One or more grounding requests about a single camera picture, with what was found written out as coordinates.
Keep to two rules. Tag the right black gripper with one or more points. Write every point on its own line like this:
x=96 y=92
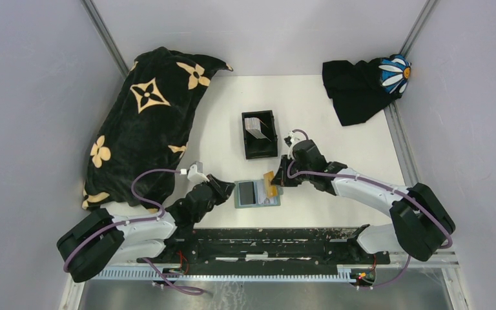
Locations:
x=279 y=179

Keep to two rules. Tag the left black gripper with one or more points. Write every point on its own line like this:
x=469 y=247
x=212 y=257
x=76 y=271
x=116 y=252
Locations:
x=223 y=188

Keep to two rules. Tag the orange gold card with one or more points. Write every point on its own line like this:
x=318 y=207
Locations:
x=271 y=190

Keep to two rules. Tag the white VIP card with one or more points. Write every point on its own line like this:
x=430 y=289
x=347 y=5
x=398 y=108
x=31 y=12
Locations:
x=261 y=198

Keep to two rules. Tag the green leather card holder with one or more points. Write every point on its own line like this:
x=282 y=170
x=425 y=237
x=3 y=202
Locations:
x=253 y=194

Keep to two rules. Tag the black plastic bin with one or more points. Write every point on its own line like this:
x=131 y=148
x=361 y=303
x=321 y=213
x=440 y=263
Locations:
x=255 y=148

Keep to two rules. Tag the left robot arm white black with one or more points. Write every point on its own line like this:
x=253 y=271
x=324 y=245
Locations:
x=102 y=239

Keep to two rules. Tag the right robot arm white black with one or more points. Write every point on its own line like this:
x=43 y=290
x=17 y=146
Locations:
x=419 y=225

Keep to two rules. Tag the stack of cards in bin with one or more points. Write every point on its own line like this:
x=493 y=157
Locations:
x=257 y=128

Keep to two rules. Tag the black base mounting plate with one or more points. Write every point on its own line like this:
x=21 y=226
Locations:
x=266 y=252

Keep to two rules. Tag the black blanket with tan flowers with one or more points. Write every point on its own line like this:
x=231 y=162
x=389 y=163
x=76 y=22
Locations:
x=146 y=133

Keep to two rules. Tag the black cloth with daisy print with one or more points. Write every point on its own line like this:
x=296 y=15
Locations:
x=359 y=91

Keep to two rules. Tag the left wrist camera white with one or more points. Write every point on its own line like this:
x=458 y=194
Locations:
x=195 y=173

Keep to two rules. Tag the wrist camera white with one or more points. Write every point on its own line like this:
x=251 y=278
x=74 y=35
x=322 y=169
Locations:
x=293 y=138
x=195 y=173

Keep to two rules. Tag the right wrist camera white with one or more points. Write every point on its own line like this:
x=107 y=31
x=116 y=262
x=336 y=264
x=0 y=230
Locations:
x=293 y=138

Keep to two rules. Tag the aluminium rail frame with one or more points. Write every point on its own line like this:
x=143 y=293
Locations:
x=393 y=275

